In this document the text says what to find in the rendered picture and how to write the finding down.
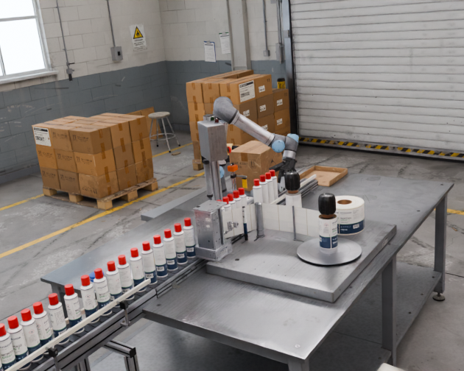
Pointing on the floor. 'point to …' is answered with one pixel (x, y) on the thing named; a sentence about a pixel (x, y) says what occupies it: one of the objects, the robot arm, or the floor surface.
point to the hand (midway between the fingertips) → (279, 189)
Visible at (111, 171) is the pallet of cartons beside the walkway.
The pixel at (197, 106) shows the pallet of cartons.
